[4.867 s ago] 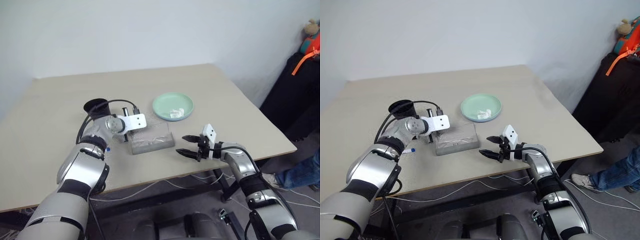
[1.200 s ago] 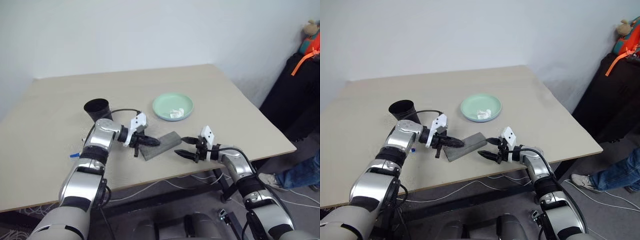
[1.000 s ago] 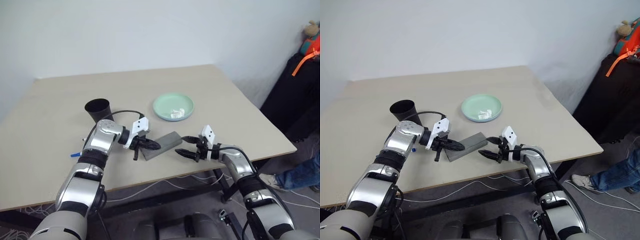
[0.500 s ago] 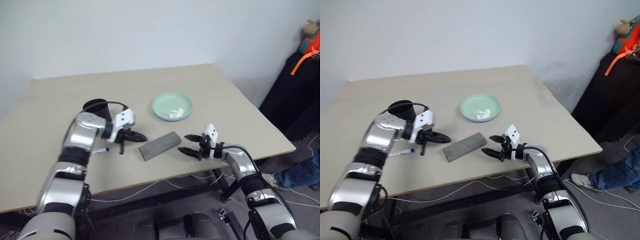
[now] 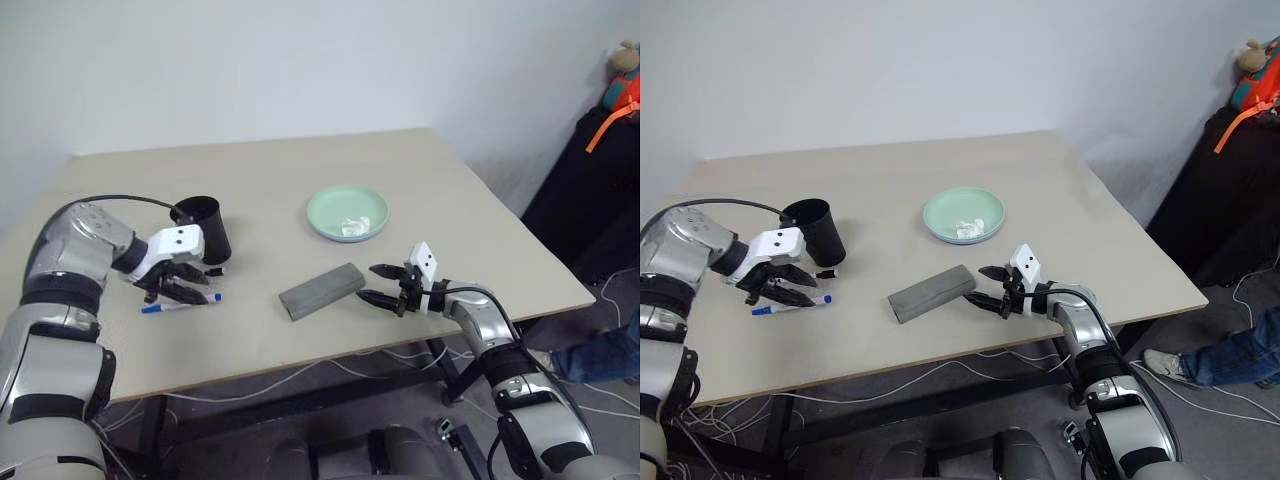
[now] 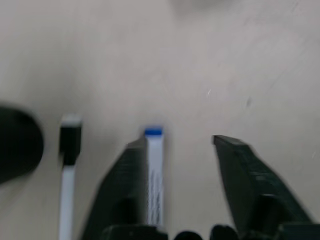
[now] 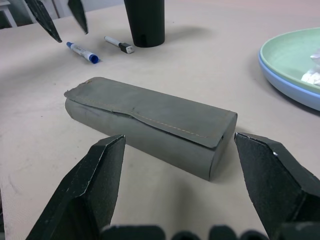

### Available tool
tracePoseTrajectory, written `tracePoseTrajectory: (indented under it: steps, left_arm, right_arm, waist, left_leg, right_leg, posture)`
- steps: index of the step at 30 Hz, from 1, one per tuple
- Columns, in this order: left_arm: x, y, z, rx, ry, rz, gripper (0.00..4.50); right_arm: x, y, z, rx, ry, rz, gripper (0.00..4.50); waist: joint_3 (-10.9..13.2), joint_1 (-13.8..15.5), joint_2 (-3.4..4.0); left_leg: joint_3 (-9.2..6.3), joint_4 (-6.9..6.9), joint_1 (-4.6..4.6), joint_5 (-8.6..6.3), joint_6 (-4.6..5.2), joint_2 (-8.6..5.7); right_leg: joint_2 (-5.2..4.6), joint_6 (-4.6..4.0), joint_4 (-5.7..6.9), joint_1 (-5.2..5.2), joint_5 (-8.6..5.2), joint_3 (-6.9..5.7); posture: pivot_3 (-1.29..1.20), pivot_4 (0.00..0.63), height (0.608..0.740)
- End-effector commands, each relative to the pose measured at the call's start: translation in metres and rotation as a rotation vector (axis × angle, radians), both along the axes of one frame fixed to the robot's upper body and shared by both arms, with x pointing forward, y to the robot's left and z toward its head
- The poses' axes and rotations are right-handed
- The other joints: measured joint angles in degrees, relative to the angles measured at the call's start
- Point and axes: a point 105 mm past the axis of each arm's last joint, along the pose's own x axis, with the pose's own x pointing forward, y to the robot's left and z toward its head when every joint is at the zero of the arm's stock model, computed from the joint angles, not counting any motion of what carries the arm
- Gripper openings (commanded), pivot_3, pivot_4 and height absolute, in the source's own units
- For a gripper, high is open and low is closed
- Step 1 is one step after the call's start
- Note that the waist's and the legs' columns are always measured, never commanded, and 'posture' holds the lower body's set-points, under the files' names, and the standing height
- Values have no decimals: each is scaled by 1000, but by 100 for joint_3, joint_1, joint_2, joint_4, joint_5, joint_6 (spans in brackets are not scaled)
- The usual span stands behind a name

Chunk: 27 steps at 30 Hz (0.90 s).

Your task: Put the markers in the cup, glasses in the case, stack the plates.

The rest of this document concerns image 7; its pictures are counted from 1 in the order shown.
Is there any green plastic plate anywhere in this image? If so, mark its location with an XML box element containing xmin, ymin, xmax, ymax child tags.
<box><xmin>259</xmin><ymin>26</ymin><xmax>320</xmax><ymax>95</ymax></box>

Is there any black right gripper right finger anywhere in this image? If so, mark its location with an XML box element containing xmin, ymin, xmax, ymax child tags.
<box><xmin>234</xmin><ymin>132</ymin><xmax>320</xmax><ymax>239</ymax></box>

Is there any blue plastic plate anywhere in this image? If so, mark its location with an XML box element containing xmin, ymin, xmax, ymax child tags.
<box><xmin>258</xmin><ymin>53</ymin><xmax>320</xmax><ymax>112</ymax></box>

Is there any black whiteboard marker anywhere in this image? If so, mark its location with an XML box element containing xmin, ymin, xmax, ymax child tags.
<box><xmin>103</xmin><ymin>35</ymin><xmax>135</xmax><ymax>55</ymax></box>

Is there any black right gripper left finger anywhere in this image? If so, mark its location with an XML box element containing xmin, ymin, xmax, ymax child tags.
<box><xmin>26</xmin><ymin>134</ymin><xmax>126</xmax><ymax>240</ymax></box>

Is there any white furniture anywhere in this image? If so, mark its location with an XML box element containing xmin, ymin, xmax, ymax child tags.
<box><xmin>0</xmin><ymin>0</ymin><xmax>20</xmax><ymax>30</ymax></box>

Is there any blue whiteboard marker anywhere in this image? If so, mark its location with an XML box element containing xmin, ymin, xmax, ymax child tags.
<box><xmin>65</xmin><ymin>41</ymin><xmax>100</xmax><ymax>65</ymax></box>

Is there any black pen holder cup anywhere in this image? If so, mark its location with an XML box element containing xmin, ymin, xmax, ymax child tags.
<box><xmin>123</xmin><ymin>0</ymin><xmax>166</xmax><ymax>48</ymax></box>

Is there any grey leather glasses case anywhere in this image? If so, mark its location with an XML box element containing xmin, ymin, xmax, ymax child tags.
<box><xmin>63</xmin><ymin>76</ymin><xmax>239</xmax><ymax>182</ymax></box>

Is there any white tissue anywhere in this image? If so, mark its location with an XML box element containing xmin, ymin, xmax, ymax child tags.
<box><xmin>300</xmin><ymin>68</ymin><xmax>320</xmax><ymax>88</ymax></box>

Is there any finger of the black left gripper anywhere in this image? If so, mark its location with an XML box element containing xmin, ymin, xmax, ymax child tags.
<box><xmin>24</xmin><ymin>0</ymin><xmax>63</xmax><ymax>43</ymax></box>
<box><xmin>67</xmin><ymin>0</ymin><xmax>89</xmax><ymax>35</ymax></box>

